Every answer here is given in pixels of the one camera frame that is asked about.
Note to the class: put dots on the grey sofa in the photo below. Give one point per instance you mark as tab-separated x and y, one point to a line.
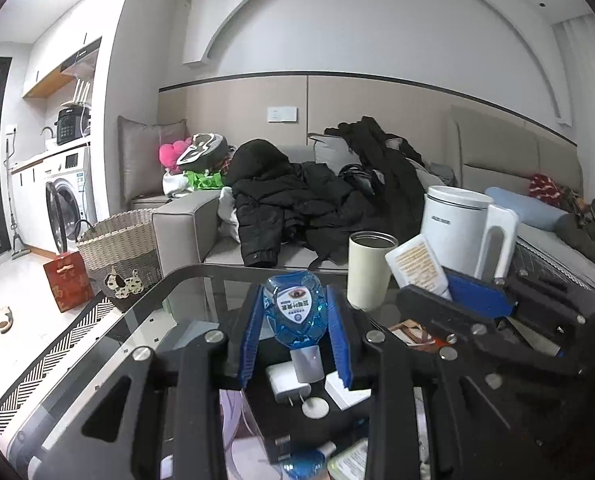
186	234

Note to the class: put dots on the black microwave oven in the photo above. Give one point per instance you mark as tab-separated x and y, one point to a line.
72	122

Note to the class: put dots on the white washing machine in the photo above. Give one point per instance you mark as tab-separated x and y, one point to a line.
69	196

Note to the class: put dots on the blue eye drop bottle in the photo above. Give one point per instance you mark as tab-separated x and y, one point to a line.
296	309

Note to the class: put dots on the white wall socket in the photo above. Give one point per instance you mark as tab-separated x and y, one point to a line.
288	114

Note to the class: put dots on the pink plush toy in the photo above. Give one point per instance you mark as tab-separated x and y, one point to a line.
169	153

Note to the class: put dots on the light blue pillow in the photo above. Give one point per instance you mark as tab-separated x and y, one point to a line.
530	211

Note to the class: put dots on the black white helmet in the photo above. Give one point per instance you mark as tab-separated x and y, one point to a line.
205	152

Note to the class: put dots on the anime print desk mat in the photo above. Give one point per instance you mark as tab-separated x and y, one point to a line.
244	453

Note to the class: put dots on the grey cushion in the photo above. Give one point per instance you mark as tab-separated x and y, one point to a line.
140	170

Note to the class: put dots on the red gift bag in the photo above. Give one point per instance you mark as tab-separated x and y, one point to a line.
68	280

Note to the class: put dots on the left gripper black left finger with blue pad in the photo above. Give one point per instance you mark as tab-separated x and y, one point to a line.
119	432

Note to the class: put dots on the white electric kettle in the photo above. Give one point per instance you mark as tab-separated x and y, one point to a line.
459	224

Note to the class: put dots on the white square box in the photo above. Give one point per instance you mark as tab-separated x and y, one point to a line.
414	263

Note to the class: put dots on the black cardboard box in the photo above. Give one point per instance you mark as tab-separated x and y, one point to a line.
331	416

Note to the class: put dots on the blue round bottle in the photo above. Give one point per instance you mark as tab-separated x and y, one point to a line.
304	466

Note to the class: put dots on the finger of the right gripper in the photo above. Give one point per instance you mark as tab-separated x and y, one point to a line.
437	309
482	289

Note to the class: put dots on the cream tumbler cup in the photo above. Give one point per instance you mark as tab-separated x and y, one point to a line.
368	272

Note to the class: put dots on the black jacket pile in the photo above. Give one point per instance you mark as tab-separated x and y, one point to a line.
279	202

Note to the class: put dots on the pair of slippers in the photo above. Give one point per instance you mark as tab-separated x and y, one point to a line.
6	319

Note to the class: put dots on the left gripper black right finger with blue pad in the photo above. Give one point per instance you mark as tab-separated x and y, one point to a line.
367	356

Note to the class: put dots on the woven laundry basket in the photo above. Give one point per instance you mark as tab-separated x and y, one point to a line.
120	256

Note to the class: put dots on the white charger plug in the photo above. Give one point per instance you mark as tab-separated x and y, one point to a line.
285	386

